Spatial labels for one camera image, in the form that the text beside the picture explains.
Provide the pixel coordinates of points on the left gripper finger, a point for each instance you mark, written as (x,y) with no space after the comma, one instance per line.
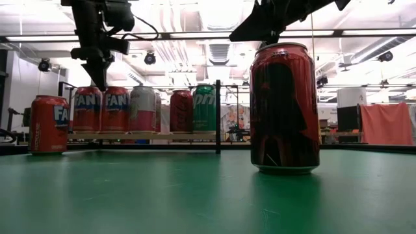
(92,73)
(103,71)

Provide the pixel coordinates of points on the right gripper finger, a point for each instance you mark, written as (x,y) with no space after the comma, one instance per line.
(256,27)

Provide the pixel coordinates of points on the silver-topped soda can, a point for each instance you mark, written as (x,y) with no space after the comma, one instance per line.
(143,110)

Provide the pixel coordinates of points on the red soda can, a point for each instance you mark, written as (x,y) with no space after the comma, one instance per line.
(181,110)
(48,123)

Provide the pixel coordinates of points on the red Star Wars cola can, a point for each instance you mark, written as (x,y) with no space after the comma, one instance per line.
(282,113)

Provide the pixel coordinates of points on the green Sprite can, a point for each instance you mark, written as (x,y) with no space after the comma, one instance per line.
(204,109)

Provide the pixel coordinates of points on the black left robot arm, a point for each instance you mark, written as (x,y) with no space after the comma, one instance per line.
(86,16)

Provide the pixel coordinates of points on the ceiling air vent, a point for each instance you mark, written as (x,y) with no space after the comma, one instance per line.
(218,53)

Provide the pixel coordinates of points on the black overhead light bar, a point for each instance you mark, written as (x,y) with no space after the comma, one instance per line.
(195,35)

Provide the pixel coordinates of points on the black monitor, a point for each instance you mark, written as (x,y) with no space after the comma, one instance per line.
(347,122)

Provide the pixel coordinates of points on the orange cloth partition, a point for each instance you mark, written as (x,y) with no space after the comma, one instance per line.
(386,125)

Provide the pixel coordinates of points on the green table mat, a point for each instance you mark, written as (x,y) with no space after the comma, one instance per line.
(208,201)

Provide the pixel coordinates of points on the white cloth partition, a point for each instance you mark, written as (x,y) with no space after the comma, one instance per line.
(413,126)

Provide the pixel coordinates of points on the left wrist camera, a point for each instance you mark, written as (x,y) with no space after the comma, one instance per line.
(117,45)

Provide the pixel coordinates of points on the black ceiling dome camera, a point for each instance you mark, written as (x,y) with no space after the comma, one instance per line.
(44,65)
(385,56)
(149,58)

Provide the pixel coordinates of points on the black metal shelf frame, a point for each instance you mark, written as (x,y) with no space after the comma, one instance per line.
(218,113)

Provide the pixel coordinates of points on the white wrapped post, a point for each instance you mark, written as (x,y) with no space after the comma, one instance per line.
(352,97)

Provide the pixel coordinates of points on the black table frame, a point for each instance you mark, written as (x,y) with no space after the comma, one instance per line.
(357,148)

